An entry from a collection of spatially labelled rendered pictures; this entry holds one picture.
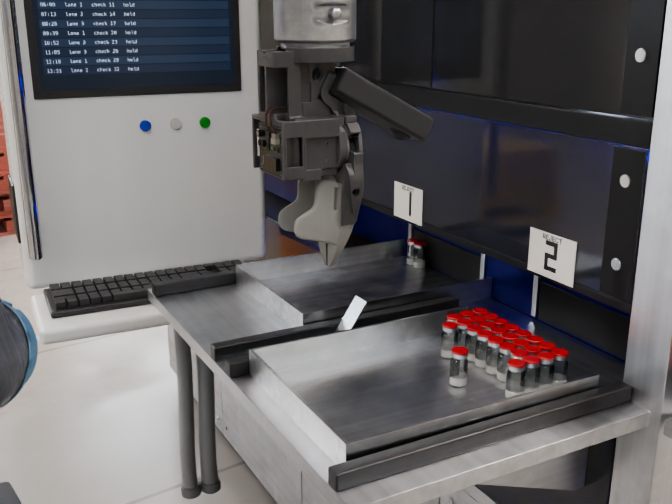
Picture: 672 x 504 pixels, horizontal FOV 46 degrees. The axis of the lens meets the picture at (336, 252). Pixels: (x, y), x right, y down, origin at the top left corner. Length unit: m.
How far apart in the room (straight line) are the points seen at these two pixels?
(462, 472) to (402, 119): 0.36
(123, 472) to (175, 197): 1.13
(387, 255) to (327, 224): 0.74
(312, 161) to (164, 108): 0.93
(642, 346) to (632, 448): 0.13
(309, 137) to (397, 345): 0.47
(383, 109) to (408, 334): 0.45
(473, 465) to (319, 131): 0.38
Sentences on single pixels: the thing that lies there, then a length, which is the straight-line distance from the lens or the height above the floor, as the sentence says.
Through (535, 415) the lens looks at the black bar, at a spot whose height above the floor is 0.90.
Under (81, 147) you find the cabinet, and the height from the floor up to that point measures 1.08.
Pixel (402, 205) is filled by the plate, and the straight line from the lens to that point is 1.34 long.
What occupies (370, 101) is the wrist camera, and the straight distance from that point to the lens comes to 0.75.
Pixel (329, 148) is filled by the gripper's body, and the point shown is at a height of 1.21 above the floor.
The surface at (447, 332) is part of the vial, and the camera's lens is 1.07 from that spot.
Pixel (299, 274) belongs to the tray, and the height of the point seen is 0.88.
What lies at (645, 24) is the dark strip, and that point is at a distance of 0.96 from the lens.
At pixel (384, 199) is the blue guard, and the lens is 1.40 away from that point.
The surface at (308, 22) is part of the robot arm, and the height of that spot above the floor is 1.32.
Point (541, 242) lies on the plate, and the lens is 1.08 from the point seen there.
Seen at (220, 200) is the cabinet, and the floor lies 0.94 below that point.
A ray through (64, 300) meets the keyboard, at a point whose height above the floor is 0.83.
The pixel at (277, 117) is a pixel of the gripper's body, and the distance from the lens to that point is 0.73.
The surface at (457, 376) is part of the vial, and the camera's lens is 1.00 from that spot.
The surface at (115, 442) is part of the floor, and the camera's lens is 2.72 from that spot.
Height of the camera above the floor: 1.33
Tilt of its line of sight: 17 degrees down
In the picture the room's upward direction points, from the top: straight up
